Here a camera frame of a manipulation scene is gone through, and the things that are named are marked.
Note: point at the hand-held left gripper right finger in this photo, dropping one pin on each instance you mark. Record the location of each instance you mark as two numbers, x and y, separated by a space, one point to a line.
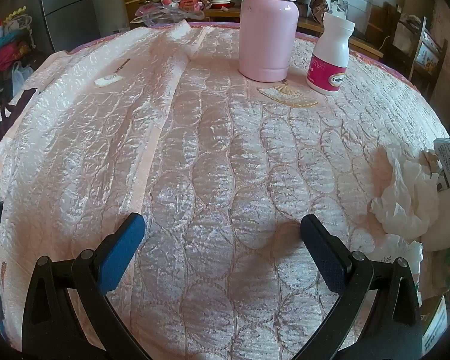
324 255

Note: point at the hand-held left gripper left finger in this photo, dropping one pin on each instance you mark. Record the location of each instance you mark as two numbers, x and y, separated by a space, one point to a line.
123 247

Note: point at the white tissue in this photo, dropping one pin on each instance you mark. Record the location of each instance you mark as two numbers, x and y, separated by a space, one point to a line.
397 253
405 198

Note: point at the pink quilted bedspread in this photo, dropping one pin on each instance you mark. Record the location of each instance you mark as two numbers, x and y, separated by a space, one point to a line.
210 157

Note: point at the white green box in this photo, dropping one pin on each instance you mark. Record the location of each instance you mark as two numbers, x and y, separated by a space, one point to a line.
435 322

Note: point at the dark cloth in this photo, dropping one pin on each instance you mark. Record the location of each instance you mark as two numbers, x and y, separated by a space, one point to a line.
11 120

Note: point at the white plastic bag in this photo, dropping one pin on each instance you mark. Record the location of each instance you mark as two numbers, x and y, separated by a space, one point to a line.
22 77

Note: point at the white pill bottle pink label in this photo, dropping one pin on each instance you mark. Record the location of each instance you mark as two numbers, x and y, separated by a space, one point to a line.
332 52

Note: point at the wooden headboard shelf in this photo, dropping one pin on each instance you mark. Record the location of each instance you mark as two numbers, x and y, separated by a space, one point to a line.
363 47

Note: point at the pink insulated bottle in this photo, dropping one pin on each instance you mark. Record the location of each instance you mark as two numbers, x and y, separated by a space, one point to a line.
266 37

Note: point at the pile of colourful bags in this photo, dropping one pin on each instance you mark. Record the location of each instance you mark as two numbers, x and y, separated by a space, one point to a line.
7 45

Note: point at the wooden chair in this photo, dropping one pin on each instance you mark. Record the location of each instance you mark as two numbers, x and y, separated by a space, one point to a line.
422 41

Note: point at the grey refrigerator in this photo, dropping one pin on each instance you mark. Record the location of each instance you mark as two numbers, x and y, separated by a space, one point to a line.
78 3

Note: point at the shelf clutter pile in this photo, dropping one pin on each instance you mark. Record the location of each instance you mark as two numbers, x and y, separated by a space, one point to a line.
183 2

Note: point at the brown patterned cloth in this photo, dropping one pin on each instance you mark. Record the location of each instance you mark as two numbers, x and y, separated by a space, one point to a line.
324 0

